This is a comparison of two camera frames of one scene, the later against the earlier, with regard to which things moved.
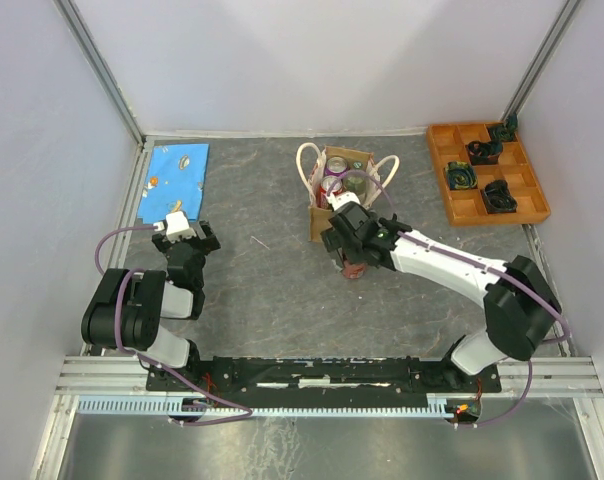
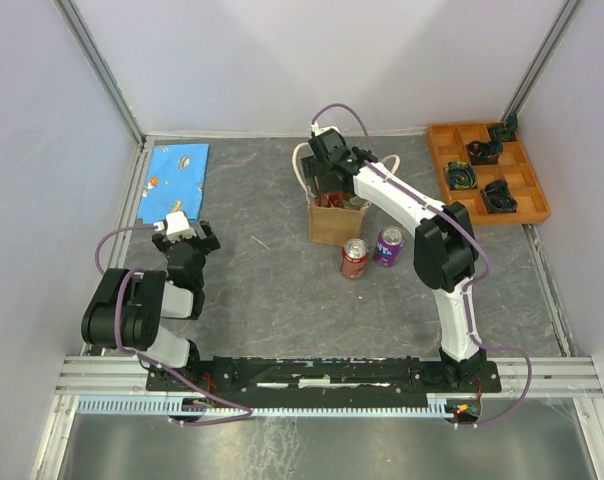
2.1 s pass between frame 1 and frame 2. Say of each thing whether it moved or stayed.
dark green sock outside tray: stayed
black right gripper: moved
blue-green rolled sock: stayed
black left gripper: stayed
